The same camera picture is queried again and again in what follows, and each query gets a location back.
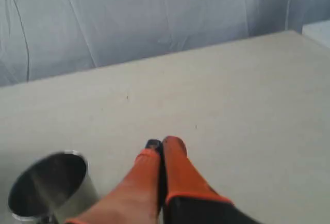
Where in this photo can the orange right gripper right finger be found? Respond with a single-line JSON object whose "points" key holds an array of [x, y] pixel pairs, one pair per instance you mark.
{"points": [[190, 199]]}

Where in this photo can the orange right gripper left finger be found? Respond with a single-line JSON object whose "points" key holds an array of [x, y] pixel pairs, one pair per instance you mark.
{"points": [[135, 198]]}

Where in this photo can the stainless steel cup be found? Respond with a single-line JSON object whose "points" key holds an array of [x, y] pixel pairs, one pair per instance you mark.
{"points": [[52, 189]]}

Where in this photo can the grey fabric curtain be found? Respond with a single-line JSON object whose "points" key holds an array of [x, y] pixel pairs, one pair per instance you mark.
{"points": [[44, 38]]}

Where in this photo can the white box corner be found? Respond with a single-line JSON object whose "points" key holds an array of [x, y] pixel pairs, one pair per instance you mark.
{"points": [[318, 32]]}

